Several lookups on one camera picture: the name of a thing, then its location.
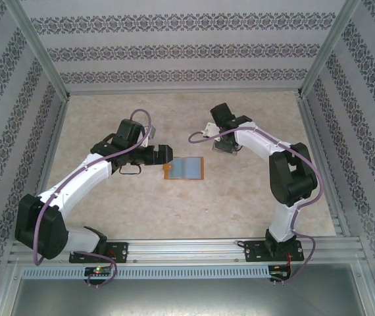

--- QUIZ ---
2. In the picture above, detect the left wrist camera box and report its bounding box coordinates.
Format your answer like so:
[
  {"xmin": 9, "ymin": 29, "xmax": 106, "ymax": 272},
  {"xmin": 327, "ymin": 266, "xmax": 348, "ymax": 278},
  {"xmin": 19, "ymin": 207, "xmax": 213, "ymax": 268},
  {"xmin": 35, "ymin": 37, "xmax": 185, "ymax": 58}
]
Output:
[{"xmin": 139, "ymin": 126, "xmax": 158, "ymax": 148}]

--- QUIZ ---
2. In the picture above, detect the orange card holder wallet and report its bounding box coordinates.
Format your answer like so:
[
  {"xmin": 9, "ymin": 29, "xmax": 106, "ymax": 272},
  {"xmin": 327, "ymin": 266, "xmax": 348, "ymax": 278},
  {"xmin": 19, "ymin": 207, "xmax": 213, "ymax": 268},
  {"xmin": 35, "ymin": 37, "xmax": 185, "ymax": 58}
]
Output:
[{"xmin": 162, "ymin": 156, "xmax": 205, "ymax": 182}]

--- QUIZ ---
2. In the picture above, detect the left aluminium side rail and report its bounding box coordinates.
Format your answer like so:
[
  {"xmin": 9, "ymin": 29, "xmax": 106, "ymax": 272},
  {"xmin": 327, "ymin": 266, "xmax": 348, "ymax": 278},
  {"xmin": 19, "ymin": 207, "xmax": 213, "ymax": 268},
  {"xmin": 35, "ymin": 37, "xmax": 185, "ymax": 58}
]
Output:
[{"xmin": 21, "ymin": 98, "xmax": 70, "ymax": 241}]

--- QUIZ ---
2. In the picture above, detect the left aluminium frame post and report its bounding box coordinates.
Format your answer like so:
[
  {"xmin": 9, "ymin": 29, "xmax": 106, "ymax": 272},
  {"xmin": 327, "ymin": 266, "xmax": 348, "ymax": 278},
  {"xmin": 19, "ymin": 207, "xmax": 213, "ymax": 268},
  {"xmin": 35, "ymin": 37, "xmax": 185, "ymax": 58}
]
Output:
[{"xmin": 3, "ymin": 0, "xmax": 70, "ymax": 99}]

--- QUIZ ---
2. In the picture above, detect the right aluminium side rail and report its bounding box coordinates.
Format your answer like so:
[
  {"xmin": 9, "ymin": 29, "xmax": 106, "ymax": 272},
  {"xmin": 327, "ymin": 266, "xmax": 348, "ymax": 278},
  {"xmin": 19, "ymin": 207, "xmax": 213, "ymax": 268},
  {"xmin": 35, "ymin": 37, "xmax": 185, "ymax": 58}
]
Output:
[{"xmin": 298, "ymin": 97, "xmax": 352, "ymax": 237}]

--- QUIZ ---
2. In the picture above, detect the left controller circuit board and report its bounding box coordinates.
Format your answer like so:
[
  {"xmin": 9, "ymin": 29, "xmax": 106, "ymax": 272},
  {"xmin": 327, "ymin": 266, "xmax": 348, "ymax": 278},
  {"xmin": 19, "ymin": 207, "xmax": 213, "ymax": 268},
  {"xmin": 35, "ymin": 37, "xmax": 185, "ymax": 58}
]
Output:
[{"xmin": 84, "ymin": 266, "xmax": 114, "ymax": 277}]

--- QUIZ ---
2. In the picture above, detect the grey sheet metal panel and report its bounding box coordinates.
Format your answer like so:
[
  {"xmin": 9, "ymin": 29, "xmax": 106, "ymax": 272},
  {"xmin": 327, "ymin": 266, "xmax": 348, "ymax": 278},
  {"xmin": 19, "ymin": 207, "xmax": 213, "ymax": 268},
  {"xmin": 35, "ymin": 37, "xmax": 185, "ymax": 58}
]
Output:
[{"xmin": 0, "ymin": 261, "xmax": 375, "ymax": 316}]

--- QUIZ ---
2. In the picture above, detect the thin black left camera cable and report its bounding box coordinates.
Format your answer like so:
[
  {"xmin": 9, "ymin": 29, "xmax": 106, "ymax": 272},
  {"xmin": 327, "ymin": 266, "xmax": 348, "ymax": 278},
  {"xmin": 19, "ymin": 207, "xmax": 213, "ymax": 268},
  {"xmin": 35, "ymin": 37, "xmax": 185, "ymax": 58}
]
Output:
[{"xmin": 118, "ymin": 164, "xmax": 142, "ymax": 175}]

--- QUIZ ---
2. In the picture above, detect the right controller circuit board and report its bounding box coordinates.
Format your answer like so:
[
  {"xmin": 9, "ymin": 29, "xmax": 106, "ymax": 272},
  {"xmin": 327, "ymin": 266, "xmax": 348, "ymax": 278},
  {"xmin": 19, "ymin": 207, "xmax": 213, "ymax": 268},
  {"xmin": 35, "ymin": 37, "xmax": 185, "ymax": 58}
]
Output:
[{"xmin": 270, "ymin": 269, "xmax": 293, "ymax": 280}]

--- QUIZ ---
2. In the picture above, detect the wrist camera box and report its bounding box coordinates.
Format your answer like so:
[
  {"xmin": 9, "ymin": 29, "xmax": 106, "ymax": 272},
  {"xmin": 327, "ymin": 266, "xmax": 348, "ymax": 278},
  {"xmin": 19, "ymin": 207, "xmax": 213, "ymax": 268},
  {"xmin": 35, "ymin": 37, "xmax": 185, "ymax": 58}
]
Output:
[
  {"xmin": 139, "ymin": 126, "xmax": 158, "ymax": 148},
  {"xmin": 204, "ymin": 120, "xmax": 224, "ymax": 139}
]

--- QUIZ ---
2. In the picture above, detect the aluminium side rail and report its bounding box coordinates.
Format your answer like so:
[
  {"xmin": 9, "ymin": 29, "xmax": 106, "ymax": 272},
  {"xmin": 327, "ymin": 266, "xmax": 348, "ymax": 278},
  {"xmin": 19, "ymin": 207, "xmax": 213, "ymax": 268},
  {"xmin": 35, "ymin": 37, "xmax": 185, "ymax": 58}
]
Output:
[
  {"xmin": 298, "ymin": 97, "xmax": 352, "ymax": 237},
  {"xmin": 21, "ymin": 98, "xmax": 70, "ymax": 241}
]

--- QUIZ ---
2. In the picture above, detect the controller circuit board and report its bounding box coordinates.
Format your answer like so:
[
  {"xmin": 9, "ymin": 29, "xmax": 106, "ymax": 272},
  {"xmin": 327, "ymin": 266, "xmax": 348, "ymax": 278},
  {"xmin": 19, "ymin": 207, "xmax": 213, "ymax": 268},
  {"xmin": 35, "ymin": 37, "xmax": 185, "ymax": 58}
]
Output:
[
  {"xmin": 84, "ymin": 266, "xmax": 114, "ymax": 277},
  {"xmin": 270, "ymin": 269, "xmax": 293, "ymax": 280}
]

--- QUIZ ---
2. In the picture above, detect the slotted grey cable duct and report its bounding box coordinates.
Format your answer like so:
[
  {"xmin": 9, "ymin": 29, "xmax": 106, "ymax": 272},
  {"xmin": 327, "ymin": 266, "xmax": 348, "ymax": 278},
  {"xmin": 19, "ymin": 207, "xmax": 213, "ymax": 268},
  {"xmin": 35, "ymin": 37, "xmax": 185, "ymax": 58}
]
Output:
[{"xmin": 21, "ymin": 265, "xmax": 271, "ymax": 280}]

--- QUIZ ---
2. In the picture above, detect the aluminium frame post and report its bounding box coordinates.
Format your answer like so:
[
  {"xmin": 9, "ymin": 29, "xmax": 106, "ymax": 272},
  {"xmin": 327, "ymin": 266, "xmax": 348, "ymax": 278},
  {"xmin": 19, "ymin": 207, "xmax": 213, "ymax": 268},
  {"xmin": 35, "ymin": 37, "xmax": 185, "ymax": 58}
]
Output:
[
  {"xmin": 297, "ymin": 0, "xmax": 363, "ymax": 99},
  {"xmin": 3, "ymin": 0, "xmax": 70, "ymax": 99}
]

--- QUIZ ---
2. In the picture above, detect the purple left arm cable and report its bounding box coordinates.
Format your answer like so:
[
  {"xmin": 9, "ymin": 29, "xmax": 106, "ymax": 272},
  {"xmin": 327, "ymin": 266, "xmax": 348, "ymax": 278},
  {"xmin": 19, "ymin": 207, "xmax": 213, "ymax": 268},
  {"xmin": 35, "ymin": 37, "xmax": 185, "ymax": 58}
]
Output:
[{"xmin": 32, "ymin": 108, "xmax": 154, "ymax": 286}]

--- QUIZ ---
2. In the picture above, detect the right aluminium frame post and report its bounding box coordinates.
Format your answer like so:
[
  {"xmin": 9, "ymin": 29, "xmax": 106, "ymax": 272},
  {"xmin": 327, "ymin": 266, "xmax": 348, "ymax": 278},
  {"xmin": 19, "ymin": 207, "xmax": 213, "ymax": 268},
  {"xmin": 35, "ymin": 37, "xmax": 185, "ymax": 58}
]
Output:
[{"xmin": 297, "ymin": 0, "xmax": 363, "ymax": 99}]

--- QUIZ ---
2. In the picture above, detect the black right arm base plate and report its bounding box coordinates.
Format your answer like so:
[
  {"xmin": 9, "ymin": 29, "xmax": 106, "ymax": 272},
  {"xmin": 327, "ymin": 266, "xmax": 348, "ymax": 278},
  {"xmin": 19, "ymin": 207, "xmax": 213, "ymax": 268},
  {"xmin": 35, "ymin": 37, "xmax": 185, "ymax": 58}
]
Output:
[{"xmin": 243, "ymin": 240, "xmax": 306, "ymax": 263}]

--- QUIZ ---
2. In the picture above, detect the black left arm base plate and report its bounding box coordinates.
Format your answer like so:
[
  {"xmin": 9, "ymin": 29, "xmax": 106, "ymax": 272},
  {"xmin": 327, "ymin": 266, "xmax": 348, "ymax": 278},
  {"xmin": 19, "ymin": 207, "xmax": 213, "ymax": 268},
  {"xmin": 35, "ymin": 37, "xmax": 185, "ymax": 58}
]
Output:
[{"xmin": 68, "ymin": 242, "xmax": 130, "ymax": 265}]

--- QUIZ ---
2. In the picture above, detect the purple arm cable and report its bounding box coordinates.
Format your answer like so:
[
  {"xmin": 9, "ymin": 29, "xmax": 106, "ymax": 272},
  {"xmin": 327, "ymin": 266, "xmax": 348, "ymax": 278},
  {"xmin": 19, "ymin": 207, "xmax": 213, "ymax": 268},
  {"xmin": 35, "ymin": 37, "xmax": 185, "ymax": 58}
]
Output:
[
  {"xmin": 32, "ymin": 108, "xmax": 154, "ymax": 286},
  {"xmin": 187, "ymin": 126, "xmax": 324, "ymax": 286}
]

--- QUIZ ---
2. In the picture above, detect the aluminium mounting rail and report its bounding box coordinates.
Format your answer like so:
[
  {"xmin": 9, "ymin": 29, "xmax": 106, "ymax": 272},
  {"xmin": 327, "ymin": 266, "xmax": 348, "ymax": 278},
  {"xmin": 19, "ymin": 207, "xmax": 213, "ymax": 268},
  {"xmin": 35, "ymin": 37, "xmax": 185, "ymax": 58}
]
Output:
[{"xmin": 8, "ymin": 239, "xmax": 368, "ymax": 264}]

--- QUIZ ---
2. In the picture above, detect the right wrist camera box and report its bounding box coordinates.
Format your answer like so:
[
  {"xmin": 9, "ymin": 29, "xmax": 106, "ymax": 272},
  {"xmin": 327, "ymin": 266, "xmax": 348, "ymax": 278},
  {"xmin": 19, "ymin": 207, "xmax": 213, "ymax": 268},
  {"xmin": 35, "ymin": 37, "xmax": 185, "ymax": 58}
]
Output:
[{"xmin": 204, "ymin": 120, "xmax": 224, "ymax": 139}]

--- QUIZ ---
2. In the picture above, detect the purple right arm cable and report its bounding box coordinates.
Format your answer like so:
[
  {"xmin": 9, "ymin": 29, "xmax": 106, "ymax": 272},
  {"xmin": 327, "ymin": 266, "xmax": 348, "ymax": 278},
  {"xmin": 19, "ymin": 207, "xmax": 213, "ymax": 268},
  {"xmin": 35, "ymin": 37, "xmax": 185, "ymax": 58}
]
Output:
[{"xmin": 187, "ymin": 126, "xmax": 324, "ymax": 286}]

